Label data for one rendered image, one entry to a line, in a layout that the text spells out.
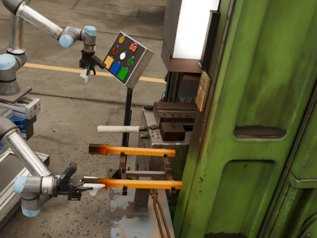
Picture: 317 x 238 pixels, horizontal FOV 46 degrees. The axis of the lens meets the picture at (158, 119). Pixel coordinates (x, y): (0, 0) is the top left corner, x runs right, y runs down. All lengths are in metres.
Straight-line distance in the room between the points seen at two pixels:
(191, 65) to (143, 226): 0.84
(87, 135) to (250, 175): 2.00
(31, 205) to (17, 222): 1.14
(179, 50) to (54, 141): 1.98
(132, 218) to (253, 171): 0.67
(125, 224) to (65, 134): 1.95
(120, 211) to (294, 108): 0.96
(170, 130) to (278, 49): 0.70
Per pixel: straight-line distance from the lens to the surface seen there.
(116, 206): 1.91
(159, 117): 2.09
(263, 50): 1.67
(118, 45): 2.64
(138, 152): 1.83
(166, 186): 1.66
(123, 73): 2.48
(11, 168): 2.94
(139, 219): 1.86
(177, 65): 1.94
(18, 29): 2.56
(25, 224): 2.81
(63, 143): 3.52
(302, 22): 1.70
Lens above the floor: 2.03
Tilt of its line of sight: 30 degrees down
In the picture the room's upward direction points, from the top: 9 degrees clockwise
